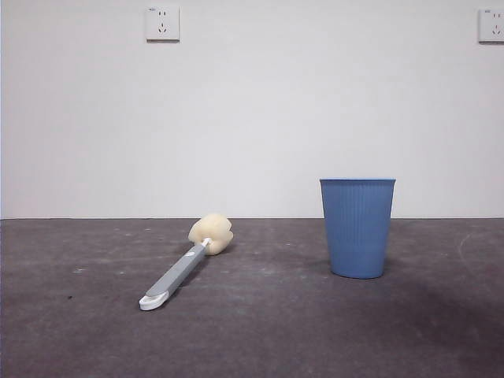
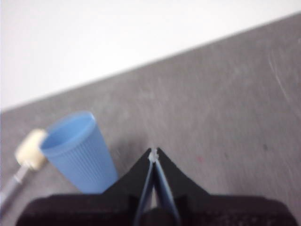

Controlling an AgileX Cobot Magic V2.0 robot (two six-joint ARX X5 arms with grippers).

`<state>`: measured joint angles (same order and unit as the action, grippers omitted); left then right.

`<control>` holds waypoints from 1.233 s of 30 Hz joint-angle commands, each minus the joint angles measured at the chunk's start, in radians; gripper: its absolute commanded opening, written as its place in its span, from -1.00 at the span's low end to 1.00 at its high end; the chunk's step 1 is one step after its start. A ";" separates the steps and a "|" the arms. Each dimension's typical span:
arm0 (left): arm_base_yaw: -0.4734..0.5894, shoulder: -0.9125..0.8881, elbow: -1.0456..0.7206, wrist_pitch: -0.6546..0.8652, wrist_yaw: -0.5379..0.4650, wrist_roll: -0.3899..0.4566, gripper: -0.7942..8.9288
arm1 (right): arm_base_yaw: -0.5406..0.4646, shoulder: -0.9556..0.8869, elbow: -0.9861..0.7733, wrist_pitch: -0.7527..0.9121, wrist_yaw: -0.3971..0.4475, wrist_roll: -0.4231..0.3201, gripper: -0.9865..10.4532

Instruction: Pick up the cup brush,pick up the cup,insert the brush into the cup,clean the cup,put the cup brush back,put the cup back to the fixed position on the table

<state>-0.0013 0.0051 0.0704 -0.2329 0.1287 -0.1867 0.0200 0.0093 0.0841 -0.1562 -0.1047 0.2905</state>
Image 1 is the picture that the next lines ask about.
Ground blue ribbed plastic cup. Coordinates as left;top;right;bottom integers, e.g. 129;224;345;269
319;177;397;280

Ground grey handle sponge cup brush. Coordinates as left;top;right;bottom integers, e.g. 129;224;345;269
138;213;235;312

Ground white wall socket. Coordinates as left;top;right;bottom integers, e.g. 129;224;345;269
146;6;181;43
477;8;504;45

